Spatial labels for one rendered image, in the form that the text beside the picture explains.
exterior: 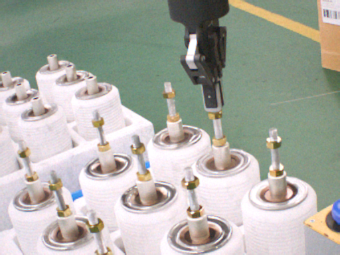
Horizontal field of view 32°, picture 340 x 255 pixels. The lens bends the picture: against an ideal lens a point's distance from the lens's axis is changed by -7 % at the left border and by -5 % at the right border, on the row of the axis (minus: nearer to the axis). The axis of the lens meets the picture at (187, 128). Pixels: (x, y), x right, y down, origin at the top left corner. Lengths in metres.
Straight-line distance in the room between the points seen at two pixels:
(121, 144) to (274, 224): 0.50
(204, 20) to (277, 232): 0.27
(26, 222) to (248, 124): 0.83
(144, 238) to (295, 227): 0.19
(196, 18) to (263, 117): 0.85
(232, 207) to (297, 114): 0.76
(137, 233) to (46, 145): 0.41
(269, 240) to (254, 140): 0.72
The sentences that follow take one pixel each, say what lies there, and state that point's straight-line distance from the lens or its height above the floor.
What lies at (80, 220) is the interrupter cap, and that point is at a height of 0.25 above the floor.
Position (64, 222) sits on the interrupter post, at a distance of 0.74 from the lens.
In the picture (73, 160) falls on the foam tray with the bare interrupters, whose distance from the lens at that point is 1.13.
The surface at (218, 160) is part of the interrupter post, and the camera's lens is 0.83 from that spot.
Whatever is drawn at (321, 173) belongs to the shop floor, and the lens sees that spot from 1.28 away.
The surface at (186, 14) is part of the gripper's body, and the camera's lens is 0.73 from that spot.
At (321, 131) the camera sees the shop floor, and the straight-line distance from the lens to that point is 1.46.
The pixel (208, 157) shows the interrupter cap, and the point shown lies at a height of 0.25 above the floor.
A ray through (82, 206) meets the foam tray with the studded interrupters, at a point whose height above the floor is 0.18.
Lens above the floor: 0.65
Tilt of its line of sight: 25 degrees down
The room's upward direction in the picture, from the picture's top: 10 degrees counter-clockwise
